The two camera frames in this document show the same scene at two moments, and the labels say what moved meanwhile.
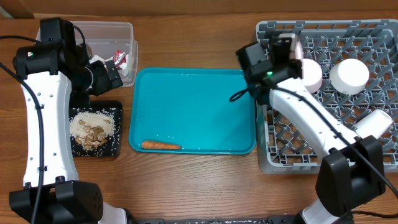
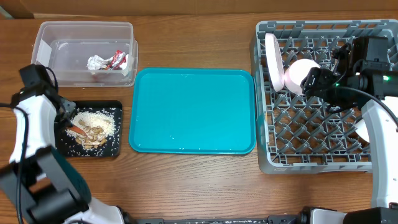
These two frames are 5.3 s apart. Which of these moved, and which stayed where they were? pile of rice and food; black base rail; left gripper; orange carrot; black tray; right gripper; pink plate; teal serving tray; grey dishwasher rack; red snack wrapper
Moved: pink plate; left gripper; right gripper; orange carrot
Stayed: black base rail; black tray; teal serving tray; red snack wrapper; pile of rice and food; grey dishwasher rack
